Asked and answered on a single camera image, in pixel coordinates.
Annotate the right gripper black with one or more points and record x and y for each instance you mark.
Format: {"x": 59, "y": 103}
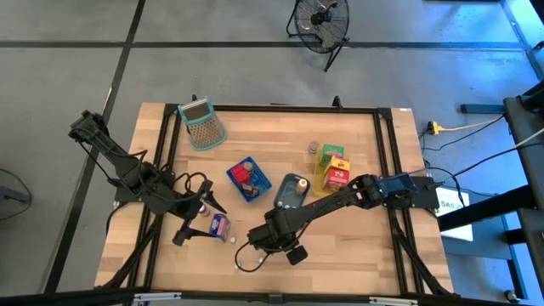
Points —
{"x": 276, "y": 238}

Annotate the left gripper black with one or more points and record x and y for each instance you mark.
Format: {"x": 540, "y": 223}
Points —
{"x": 191, "y": 208}

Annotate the small round red-white jar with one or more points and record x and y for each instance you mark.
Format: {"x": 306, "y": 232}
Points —
{"x": 204, "y": 210}

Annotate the blue Frosted Flakes cereal box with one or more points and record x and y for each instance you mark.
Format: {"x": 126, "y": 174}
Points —
{"x": 220, "y": 227}

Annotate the yellow squeeze bottle white cap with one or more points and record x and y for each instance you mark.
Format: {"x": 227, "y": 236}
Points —
{"x": 302, "y": 185}

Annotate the blue slotted plastic basket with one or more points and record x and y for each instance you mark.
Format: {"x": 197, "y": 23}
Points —
{"x": 263, "y": 180}

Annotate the glass jar of brown spice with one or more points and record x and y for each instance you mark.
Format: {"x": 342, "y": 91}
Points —
{"x": 248, "y": 166}

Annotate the small red cardboard box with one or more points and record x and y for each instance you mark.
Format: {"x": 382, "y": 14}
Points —
{"x": 336, "y": 179}

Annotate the yellow Corn Pops cereal box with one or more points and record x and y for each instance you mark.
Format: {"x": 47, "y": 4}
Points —
{"x": 341, "y": 162}

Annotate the green Apple Jacks cereal box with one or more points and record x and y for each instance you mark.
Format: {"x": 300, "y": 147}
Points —
{"x": 332, "y": 152}

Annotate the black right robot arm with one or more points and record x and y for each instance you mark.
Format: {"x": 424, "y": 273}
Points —
{"x": 331, "y": 200}

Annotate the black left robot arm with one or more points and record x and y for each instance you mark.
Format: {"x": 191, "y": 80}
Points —
{"x": 127, "y": 170}

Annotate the grey-green plastic bin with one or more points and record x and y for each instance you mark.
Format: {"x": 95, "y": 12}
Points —
{"x": 285, "y": 187}

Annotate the yellow translucent plastic bin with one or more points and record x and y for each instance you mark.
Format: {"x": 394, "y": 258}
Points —
{"x": 319, "y": 178}

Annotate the white printed sign sheet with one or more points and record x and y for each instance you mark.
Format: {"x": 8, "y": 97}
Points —
{"x": 455, "y": 221}

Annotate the yellow power plug block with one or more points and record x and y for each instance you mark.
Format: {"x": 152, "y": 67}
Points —
{"x": 433, "y": 127}

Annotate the black floor fan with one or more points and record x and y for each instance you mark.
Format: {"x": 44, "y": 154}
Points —
{"x": 321, "y": 19}

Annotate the metal box grater teal frame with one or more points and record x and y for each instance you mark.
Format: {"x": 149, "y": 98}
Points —
{"x": 204, "y": 127}

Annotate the silver aluminium rig post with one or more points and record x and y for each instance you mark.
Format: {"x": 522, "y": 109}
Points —
{"x": 157, "y": 296}
{"x": 393, "y": 301}

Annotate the black frame clamp knob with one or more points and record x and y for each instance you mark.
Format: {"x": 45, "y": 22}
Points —
{"x": 194, "y": 98}
{"x": 337, "y": 102}

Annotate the dark grey floor bracket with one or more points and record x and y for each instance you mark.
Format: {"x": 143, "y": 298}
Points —
{"x": 13, "y": 194}

